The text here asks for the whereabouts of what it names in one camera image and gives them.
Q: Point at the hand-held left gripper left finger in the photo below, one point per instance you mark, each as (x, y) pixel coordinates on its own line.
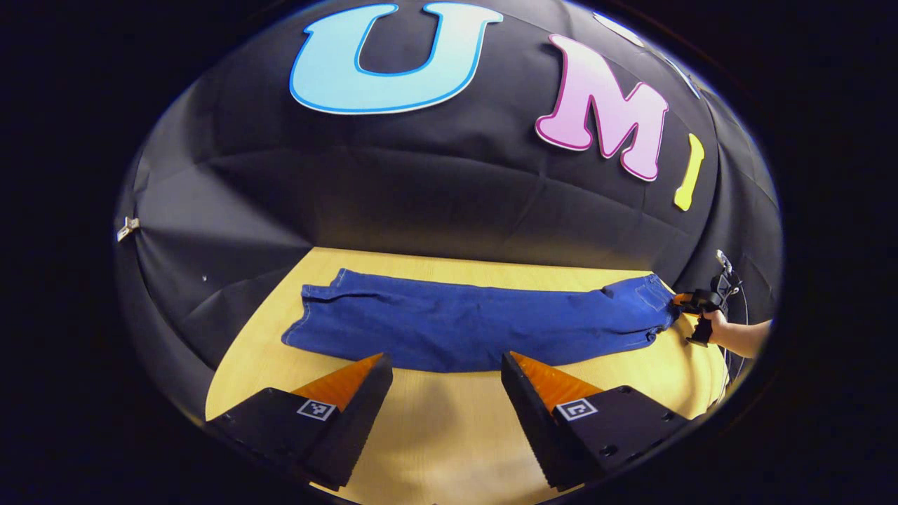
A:
(351, 435)

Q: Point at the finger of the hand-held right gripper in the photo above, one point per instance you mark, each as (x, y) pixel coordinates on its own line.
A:
(683, 299)

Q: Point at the blue denim jeans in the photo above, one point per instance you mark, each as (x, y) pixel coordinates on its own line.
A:
(463, 322)

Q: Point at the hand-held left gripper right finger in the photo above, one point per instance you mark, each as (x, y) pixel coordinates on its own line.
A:
(537, 428)

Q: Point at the silver cloth clip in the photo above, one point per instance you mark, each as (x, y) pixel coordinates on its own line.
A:
(128, 228)

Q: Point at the black backdrop cloth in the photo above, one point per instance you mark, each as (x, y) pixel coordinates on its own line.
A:
(421, 182)

